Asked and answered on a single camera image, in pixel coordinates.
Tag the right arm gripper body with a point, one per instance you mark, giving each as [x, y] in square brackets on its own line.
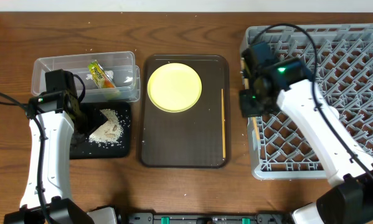
[246, 104]

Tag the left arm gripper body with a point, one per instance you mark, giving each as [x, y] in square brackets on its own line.
[91, 119]

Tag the pile of rice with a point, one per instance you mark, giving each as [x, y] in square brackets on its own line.
[110, 132]

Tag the wooden chopstick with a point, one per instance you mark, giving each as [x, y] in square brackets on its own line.
[223, 124]
[255, 126]

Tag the green snack wrapper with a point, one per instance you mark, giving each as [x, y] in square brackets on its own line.
[103, 81]

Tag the yellow plate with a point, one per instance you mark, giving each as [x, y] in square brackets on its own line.
[174, 87]

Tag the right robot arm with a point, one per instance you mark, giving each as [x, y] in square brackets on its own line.
[288, 86]

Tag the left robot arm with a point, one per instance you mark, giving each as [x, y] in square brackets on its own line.
[55, 117]

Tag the black waste tray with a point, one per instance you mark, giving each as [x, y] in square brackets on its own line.
[88, 150]

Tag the grey dishwasher rack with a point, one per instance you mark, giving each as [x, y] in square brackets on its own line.
[343, 57]

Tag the clear plastic bin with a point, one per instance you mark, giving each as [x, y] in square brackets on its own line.
[126, 75]

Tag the dark brown tray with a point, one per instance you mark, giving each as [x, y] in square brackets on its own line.
[192, 138]

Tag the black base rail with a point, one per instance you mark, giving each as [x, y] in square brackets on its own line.
[205, 218]

